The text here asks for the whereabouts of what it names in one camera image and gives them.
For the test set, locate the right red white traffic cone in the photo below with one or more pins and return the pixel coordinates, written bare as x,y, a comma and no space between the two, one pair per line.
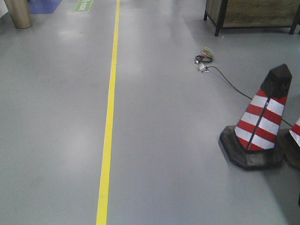
289,141

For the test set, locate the red white traffic cone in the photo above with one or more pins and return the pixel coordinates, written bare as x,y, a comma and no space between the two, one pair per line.
289,141
251,143

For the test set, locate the left red white traffic cone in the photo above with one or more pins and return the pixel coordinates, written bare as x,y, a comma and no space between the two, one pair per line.
251,143

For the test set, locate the brown wooden cabinet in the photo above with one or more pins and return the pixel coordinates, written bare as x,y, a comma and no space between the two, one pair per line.
252,14

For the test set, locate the silver floor power socket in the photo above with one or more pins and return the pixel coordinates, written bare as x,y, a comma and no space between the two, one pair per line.
201,68

